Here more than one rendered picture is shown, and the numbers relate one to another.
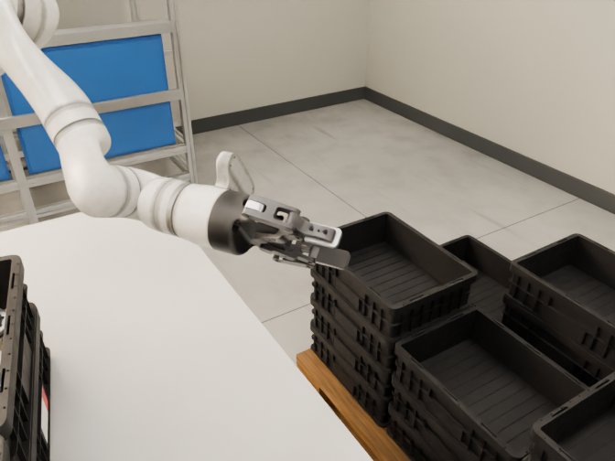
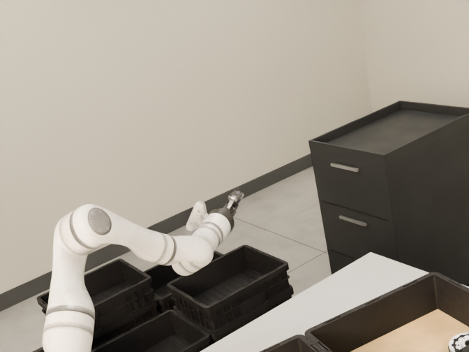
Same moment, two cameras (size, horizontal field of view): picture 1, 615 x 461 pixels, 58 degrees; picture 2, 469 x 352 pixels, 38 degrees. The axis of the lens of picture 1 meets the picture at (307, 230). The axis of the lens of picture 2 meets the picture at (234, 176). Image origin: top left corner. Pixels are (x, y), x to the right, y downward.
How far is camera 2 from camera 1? 1.84 m
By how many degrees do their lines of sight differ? 80
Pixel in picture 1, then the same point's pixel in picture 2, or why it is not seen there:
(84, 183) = (204, 244)
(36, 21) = not seen: hidden behind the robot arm
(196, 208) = (222, 219)
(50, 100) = (158, 235)
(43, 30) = not seen: hidden behind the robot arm
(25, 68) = (141, 230)
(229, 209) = (225, 211)
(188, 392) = not seen: outside the picture
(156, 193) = (211, 229)
